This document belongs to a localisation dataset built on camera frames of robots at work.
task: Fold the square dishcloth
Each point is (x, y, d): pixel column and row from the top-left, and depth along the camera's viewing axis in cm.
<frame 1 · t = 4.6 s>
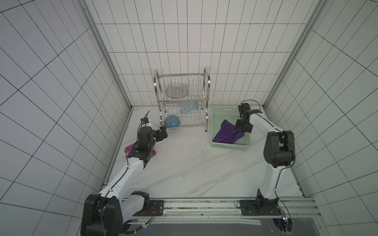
left hand: (158, 130, 85), fingers open
right hand: (234, 128, 98), fingers closed
purple square dishcloth: (228, 133, 103), point 2 cm above the table
steel two-tier dish rack: (196, 85, 97), point 28 cm above the table
clear plastic bottle: (185, 107, 111), point 8 cm above the table
blue bowl: (172, 121, 105), point 6 cm above the table

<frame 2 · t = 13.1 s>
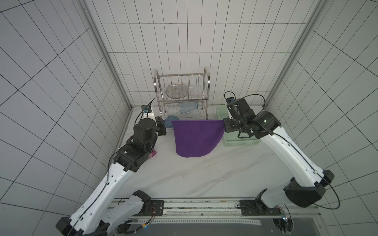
left hand: (157, 121, 69), fingers closed
right hand: (222, 122, 70), fingers closed
purple square dishcloth: (194, 137, 76), point 23 cm above the table
the other named things where they were.

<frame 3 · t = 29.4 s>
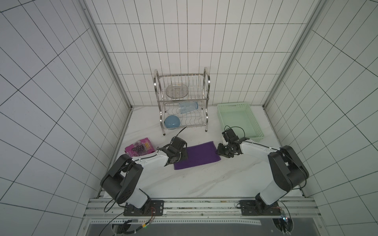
left hand: (183, 157, 90), fingers open
right hand: (213, 152, 93), fingers open
purple square dishcloth: (199, 155, 91), point 3 cm above the table
the other named things where they were.

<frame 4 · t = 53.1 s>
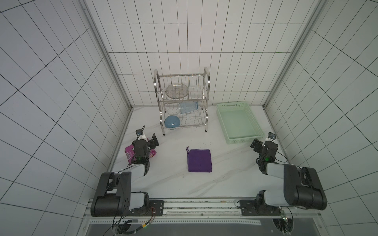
left hand: (147, 137, 91), fingers open
right hand: (258, 138, 92), fingers open
purple square dishcloth: (199, 160, 91), on the table
the other named things where they were.

